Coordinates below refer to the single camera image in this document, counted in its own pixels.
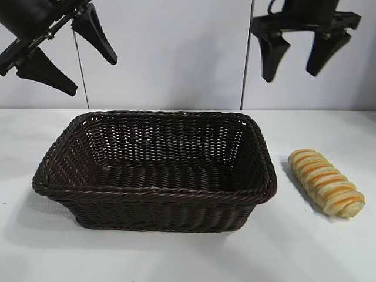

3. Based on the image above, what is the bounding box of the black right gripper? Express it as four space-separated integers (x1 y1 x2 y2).
252 0 362 83

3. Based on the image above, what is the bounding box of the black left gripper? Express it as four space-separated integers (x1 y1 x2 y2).
0 0 119 96

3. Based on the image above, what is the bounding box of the long striped twisted bread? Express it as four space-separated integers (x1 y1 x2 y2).
287 149 366 218

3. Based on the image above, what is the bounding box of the dark brown woven wicker basket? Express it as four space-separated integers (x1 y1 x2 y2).
31 110 278 233

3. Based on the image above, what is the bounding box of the thin dark vertical rod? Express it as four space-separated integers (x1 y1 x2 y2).
74 29 90 108
240 0 255 110

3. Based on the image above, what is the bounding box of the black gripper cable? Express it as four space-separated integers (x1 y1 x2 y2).
267 0 287 15

